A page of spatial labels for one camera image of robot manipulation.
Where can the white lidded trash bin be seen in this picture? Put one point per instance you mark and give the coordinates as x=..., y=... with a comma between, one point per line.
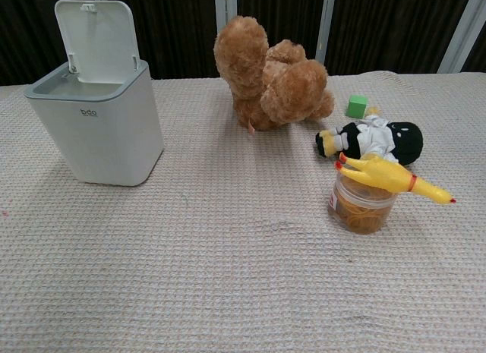
x=110, y=140

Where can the beige waffle table cloth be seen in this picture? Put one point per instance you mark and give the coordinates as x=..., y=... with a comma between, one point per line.
x=228, y=254

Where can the brown teddy bear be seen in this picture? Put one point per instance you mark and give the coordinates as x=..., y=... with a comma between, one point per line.
x=288, y=87

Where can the clear jar of rubber bands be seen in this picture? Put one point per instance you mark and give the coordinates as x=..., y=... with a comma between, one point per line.
x=360, y=214

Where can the green cube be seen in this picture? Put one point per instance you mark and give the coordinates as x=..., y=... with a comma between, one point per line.
x=357, y=107

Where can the yellow rubber chicken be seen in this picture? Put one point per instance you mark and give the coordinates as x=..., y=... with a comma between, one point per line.
x=383, y=172

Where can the black white plush doll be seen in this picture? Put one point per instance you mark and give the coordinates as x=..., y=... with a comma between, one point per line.
x=402, y=140

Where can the dark curtain backdrop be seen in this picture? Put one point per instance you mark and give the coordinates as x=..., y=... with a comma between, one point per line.
x=387, y=26

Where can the white metal frame post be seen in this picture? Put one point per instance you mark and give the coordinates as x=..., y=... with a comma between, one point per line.
x=324, y=23
x=225, y=2
x=461, y=30

